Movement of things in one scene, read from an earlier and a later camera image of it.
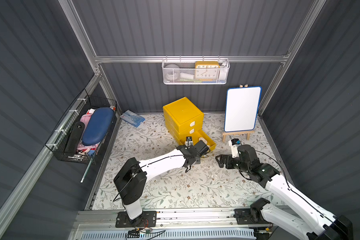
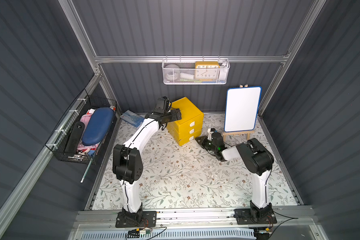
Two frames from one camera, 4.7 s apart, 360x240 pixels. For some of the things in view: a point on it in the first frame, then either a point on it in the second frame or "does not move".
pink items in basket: [84, 148] does not move
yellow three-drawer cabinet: [182, 119] does not move
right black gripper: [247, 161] → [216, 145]
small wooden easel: [247, 132] does not move
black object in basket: [74, 139] does not move
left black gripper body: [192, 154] → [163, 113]
